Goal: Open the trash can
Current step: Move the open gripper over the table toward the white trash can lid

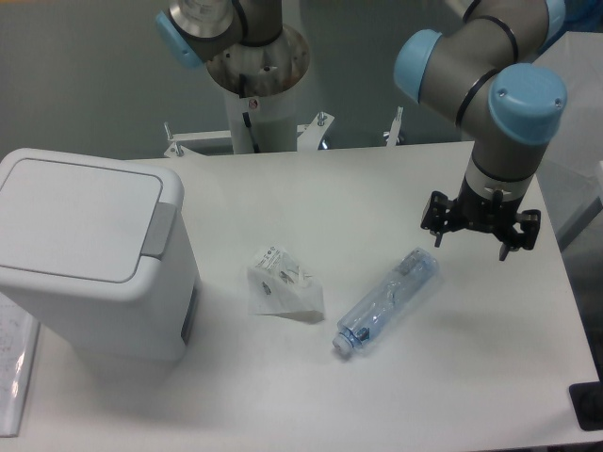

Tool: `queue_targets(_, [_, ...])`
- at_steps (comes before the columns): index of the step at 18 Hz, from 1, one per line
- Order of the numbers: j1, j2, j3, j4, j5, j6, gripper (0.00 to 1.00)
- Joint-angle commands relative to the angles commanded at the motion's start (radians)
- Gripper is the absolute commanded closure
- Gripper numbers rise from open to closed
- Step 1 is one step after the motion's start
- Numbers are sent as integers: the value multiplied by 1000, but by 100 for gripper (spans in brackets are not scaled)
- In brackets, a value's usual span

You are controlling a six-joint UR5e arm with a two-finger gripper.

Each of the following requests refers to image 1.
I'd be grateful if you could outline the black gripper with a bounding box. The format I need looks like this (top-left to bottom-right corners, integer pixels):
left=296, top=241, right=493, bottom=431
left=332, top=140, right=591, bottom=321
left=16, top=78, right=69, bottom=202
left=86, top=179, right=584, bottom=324
left=420, top=179, right=541, bottom=261

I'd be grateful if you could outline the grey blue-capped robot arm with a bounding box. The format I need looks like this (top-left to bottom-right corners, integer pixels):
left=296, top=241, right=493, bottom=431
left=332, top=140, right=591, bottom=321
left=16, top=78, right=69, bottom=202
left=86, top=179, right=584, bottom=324
left=155, top=1, right=567, bottom=257

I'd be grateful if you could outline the white plastic trash can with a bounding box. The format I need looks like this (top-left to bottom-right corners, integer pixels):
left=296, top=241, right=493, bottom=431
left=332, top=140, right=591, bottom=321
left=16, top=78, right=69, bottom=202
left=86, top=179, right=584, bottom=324
left=1, top=148, right=199, bottom=360

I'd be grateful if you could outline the white trash can lid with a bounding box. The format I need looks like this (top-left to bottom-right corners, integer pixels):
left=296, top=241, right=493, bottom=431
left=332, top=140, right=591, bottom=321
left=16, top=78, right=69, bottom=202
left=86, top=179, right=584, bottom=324
left=1, top=158, right=162, bottom=283

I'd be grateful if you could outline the clear blue plastic bottle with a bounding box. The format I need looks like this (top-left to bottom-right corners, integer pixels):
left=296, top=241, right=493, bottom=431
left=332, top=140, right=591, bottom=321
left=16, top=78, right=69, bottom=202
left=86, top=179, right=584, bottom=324
left=332, top=248, right=440, bottom=359

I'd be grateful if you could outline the black object at edge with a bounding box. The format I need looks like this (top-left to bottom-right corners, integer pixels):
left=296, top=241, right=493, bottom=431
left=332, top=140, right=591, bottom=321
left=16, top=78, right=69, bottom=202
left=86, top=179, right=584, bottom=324
left=569, top=381, right=602, bottom=431

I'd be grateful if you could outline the crumpled white plastic bag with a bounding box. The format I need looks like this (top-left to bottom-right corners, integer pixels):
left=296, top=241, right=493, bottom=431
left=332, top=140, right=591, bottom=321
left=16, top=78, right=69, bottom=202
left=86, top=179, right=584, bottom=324
left=245, top=245, right=325, bottom=324

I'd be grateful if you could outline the laminated paper sheet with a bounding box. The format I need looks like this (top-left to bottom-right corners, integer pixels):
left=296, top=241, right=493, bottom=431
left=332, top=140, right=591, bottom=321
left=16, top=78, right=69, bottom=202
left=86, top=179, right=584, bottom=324
left=1, top=294, right=40, bottom=438

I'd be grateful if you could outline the white clamp bracket frame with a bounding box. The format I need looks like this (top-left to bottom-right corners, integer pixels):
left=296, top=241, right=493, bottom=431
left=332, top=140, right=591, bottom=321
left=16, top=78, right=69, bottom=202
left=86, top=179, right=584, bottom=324
left=162, top=105, right=405, bottom=158

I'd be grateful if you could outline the black pedestal cable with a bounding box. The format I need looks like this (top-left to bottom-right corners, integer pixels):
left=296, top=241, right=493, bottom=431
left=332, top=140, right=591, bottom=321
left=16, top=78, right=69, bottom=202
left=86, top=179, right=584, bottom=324
left=237, top=73, right=261, bottom=153

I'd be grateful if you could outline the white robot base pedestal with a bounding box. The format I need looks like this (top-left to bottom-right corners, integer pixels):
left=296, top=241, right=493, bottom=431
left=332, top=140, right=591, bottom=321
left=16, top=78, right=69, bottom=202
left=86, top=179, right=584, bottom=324
left=206, top=24, right=310, bottom=131

